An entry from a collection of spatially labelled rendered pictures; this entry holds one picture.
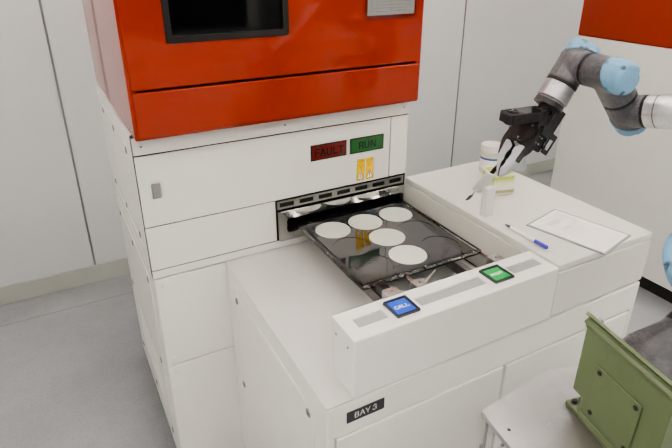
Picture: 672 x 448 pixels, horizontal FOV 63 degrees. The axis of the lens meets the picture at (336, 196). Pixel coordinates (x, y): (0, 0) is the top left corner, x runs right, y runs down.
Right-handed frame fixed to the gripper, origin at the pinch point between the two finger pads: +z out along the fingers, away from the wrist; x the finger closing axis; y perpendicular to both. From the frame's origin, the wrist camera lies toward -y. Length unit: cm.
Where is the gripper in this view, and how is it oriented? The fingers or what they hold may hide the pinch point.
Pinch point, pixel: (499, 170)
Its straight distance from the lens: 137.5
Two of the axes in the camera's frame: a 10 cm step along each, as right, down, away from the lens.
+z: -5.0, 8.6, 1.4
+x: -4.3, -3.9, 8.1
